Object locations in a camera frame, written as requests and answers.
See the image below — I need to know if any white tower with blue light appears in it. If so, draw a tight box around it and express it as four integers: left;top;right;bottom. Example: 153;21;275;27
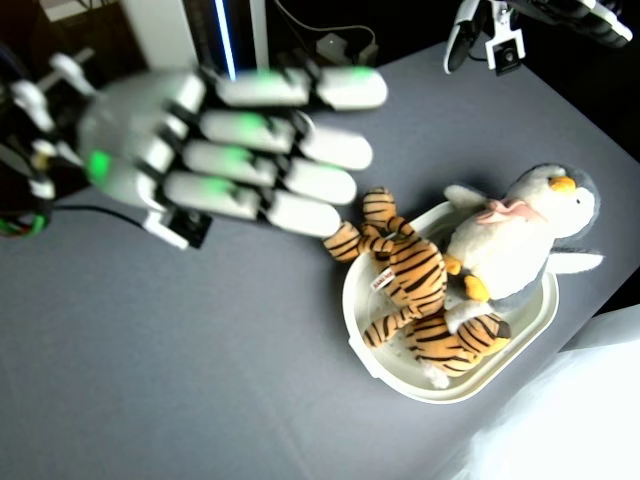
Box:
119;0;272;82

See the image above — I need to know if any orange striped tiger plush toy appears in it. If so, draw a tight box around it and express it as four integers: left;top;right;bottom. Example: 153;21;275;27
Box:
322;187;513;390

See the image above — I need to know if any small power adapter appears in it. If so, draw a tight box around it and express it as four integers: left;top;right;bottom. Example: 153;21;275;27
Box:
315;33;352;65

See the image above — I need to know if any grey table cloth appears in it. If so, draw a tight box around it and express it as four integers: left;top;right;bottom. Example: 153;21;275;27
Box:
0;42;640;480

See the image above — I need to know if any grey white penguin plush toy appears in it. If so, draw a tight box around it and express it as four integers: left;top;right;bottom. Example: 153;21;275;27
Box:
442;163;606;335

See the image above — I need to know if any white flat panel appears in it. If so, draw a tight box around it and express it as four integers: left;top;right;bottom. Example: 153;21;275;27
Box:
449;304;640;480

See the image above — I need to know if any thin light cable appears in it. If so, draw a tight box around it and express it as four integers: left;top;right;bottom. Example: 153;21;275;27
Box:
272;0;380;51

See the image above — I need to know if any white perforated plastic basket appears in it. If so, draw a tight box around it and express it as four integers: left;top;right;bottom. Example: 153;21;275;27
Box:
341;199;560;405

